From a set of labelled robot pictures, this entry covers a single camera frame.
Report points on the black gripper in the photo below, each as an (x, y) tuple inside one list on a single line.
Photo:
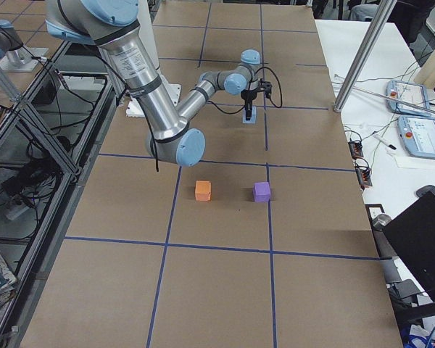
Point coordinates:
[(247, 97)]

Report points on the light blue foam block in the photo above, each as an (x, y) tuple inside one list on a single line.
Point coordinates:
[(249, 117)]

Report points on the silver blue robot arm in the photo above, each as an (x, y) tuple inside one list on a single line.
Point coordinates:
[(114, 27)]

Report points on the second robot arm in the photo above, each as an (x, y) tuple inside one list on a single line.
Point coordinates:
[(15, 56)]

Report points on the purple foam block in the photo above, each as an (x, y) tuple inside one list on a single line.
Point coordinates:
[(261, 192)]

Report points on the orange foam block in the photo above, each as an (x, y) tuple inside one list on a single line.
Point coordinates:
[(203, 191)]

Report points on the long metal rod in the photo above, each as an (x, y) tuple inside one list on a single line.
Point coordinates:
[(391, 98)]

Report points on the black marker pen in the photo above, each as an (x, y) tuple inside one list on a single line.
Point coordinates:
[(384, 141)]

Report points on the upper teach pendant tablet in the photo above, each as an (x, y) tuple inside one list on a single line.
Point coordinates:
[(408, 98)]

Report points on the teach pendant tablet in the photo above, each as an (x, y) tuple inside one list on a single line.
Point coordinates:
[(418, 135), (408, 98)]

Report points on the lower teach pendant tablet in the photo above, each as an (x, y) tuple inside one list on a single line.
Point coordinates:
[(418, 135)]

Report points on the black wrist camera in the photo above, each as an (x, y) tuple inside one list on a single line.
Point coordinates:
[(265, 87)]

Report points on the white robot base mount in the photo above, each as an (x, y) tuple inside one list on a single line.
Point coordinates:
[(160, 102)]

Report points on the aluminium frame post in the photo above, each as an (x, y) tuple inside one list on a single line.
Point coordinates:
[(371, 36)]

